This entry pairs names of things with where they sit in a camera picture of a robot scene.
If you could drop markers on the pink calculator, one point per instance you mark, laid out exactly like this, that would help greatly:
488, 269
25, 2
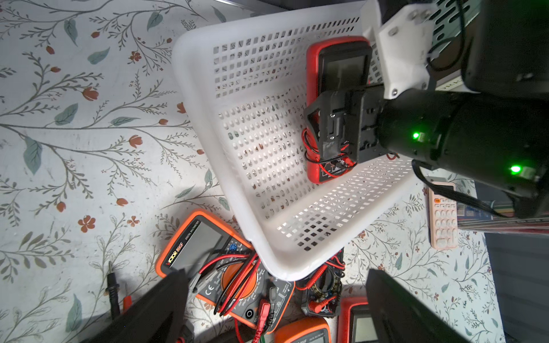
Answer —
443, 221

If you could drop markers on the small black multimeter with leads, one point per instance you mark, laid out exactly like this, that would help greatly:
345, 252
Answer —
321, 290

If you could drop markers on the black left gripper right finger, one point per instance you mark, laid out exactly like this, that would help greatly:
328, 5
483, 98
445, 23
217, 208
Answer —
399, 317

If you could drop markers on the orange multimeter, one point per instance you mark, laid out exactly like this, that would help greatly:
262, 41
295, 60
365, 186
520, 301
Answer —
306, 330

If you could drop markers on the red ANENG multimeter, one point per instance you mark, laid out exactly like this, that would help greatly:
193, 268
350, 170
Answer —
355, 322
332, 65

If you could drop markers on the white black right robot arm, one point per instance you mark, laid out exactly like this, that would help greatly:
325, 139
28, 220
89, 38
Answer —
496, 130

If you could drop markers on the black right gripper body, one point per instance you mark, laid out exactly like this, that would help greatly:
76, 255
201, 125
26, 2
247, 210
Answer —
345, 123

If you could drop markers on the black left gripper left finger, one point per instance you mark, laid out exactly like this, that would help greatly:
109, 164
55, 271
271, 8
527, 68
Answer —
157, 317

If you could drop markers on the white plastic perforated basket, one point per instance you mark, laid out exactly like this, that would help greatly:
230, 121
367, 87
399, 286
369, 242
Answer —
243, 85

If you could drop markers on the orange multimeter lying diagonal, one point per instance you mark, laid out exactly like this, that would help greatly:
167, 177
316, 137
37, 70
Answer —
224, 270

